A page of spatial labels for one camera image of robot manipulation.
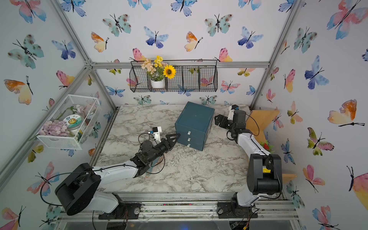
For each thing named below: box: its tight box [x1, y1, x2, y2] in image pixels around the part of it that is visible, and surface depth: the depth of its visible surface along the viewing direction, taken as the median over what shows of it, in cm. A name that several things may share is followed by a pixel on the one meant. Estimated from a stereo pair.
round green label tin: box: [63, 114, 84, 130], surface depth 67 cm
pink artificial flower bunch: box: [38, 119, 70, 137], surface depth 61 cm
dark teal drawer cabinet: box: [174, 101, 215, 151], surface depth 88 cm
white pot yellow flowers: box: [140, 55, 177, 89], surface depth 86 cm
